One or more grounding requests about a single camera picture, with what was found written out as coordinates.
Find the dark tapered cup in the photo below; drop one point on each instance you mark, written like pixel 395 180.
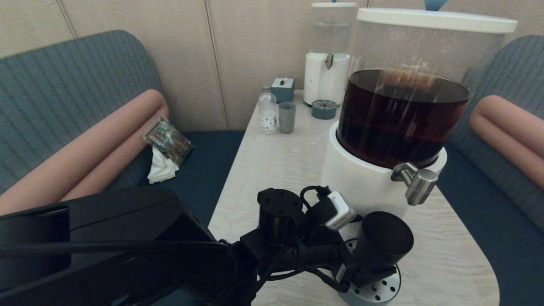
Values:
pixel 382 238

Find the grey tumbler cup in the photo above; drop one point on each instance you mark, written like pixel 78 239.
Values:
pixel 287 119

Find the silver dispenser tap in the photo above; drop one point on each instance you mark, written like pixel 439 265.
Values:
pixel 418 185

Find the clear bottle white label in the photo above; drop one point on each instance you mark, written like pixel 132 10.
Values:
pixel 267 119

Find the teal bench with snack packet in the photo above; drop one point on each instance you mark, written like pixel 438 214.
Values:
pixel 63 72

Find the blue-grey square box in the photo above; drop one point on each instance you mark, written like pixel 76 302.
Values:
pixel 282 90

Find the short pink bolster cushion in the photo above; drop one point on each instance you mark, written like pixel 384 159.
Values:
pixel 510 127

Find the large white dispenser lid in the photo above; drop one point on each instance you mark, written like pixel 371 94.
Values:
pixel 437 19

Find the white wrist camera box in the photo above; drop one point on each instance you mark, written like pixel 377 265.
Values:
pixel 340 210

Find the small white dispenser lid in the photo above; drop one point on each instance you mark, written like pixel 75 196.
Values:
pixel 333 4

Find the small round perforated drip tray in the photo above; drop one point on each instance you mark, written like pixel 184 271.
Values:
pixel 324 111

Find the large tea dispenser white base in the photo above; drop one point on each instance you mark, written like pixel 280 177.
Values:
pixel 369 182

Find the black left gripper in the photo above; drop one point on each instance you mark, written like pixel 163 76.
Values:
pixel 327 255

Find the long pink bolster cushion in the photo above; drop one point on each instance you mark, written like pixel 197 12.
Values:
pixel 85 157

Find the large round perforated drip tray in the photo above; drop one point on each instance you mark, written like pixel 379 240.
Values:
pixel 382 293

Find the teal bench empty seat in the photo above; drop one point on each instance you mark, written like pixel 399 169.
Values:
pixel 510 76

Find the printed snack packet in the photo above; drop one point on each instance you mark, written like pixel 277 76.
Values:
pixel 168 140

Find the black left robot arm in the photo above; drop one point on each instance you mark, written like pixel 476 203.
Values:
pixel 127 246

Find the crumpled white tissue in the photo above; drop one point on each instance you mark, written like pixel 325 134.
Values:
pixel 161 170

